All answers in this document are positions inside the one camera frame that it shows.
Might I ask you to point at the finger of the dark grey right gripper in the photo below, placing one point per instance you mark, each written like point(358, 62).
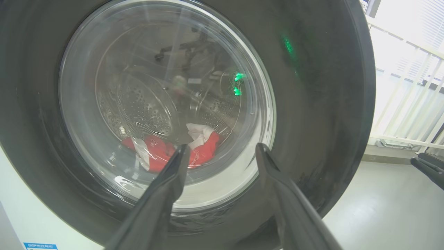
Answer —
point(433, 160)
point(428, 172)

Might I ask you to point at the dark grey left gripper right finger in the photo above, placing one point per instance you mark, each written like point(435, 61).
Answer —
point(295, 215)

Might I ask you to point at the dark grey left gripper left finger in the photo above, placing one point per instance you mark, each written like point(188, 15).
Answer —
point(156, 208)

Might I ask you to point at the plain red garment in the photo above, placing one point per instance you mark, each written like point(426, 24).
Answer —
point(158, 152)

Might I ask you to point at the red garment with white trim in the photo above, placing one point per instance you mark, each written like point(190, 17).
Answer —
point(208, 149)

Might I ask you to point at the dark round glass washer door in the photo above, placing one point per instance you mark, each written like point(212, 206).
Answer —
point(312, 104)

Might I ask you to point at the white front-load washing machine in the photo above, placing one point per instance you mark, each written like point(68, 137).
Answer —
point(34, 215)

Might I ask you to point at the white metal railing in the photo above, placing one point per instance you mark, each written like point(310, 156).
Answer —
point(402, 104)

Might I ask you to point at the steel perforated washer drum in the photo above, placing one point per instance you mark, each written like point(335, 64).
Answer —
point(149, 107)

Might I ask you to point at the blue energy label sticker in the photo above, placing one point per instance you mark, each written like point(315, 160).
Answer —
point(40, 246)

